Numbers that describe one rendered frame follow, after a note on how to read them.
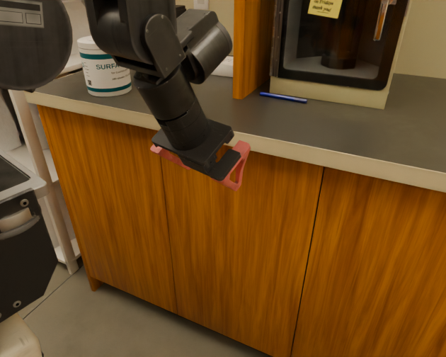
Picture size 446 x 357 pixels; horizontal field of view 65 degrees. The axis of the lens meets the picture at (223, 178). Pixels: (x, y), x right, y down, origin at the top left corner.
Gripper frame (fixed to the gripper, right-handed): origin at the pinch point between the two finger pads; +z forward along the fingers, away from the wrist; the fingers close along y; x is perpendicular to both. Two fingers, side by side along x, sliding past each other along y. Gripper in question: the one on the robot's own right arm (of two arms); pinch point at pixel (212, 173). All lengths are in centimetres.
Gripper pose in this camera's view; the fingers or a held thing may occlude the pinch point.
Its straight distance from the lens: 53.6
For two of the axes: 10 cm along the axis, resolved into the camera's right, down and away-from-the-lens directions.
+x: -5.7, 7.5, -3.4
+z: 2.9, 5.7, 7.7
